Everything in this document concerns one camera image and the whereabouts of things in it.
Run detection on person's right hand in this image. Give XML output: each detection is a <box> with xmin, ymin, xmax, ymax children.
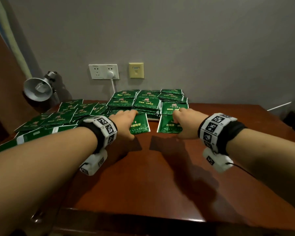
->
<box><xmin>172</xmin><ymin>108</ymin><xmax>209</xmax><ymax>140</ymax></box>

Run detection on person's left hand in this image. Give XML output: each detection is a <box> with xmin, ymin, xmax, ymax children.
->
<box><xmin>109</xmin><ymin>109</ymin><xmax>139</xmax><ymax>141</ymax></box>

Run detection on green tea packet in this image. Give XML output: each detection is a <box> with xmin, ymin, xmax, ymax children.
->
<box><xmin>157</xmin><ymin>115</ymin><xmax>184</xmax><ymax>134</ymax></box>
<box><xmin>129</xmin><ymin>113</ymin><xmax>151</xmax><ymax>135</ymax></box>

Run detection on person's left forearm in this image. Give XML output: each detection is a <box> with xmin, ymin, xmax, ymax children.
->
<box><xmin>0</xmin><ymin>126</ymin><xmax>99</xmax><ymax>236</ymax></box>

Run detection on person's right forearm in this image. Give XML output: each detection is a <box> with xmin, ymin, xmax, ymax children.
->
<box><xmin>226</xmin><ymin>128</ymin><xmax>295</xmax><ymax>214</ymax></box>

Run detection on neat stacks of green sachets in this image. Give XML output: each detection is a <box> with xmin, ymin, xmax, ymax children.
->
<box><xmin>107</xmin><ymin>89</ymin><xmax>189</xmax><ymax>120</ymax></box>

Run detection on left wrist marker band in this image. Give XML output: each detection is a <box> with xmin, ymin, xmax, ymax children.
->
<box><xmin>78</xmin><ymin>115</ymin><xmax>118</xmax><ymax>154</ymax></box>

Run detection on wrist marker band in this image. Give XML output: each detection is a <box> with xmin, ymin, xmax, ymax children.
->
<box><xmin>198</xmin><ymin>113</ymin><xmax>248</xmax><ymax>156</ymax></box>
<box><xmin>78</xmin><ymin>115</ymin><xmax>118</xmax><ymax>154</ymax></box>

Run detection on right wrist marker band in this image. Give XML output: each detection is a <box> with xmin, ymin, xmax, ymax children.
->
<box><xmin>198</xmin><ymin>113</ymin><xmax>248</xmax><ymax>156</ymax></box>

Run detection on loose spread of green sachets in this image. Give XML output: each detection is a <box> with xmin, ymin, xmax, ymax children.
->
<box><xmin>0</xmin><ymin>99</ymin><xmax>109</xmax><ymax>156</ymax></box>

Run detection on silver desk lamp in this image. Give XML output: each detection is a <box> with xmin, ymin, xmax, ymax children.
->
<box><xmin>23</xmin><ymin>71</ymin><xmax>58</xmax><ymax>102</ymax></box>

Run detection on brown wooden panel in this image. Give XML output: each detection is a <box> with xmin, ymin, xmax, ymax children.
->
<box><xmin>0</xmin><ymin>20</ymin><xmax>41</xmax><ymax>150</ymax></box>

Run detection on light window curtain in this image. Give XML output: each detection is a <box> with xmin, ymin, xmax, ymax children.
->
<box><xmin>0</xmin><ymin>0</ymin><xmax>43</xmax><ymax>80</ymax></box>

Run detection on beige wall data socket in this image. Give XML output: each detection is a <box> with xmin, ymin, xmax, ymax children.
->
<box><xmin>128</xmin><ymin>62</ymin><xmax>145</xmax><ymax>79</ymax></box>

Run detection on white wall power socket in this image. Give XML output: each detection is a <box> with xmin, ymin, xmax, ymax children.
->
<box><xmin>88</xmin><ymin>64</ymin><xmax>120</xmax><ymax>80</ymax></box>

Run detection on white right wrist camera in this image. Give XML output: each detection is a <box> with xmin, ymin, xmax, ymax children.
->
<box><xmin>203</xmin><ymin>147</ymin><xmax>234</xmax><ymax>174</ymax></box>

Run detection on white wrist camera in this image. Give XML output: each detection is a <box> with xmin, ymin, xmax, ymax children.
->
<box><xmin>203</xmin><ymin>147</ymin><xmax>234</xmax><ymax>174</ymax></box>
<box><xmin>79</xmin><ymin>148</ymin><xmax>108</xmax><ymax>176</ymax></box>

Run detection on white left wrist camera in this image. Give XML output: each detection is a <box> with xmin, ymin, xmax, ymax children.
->
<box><xmin>79</xmin><ymin>148</ymin><xmax>108</xmax><ymax>176</ymax></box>

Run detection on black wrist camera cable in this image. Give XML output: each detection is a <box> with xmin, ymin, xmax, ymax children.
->
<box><xmin>226</xmin><ymin>162</ymin><xmax>295</xmax><ymax>219</ymax></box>

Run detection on thin white cable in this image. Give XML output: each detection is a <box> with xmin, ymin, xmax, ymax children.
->
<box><xmin>267</xmin><ymin>102</ymin><xmax>292</xmax><ymax>111</ymax></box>

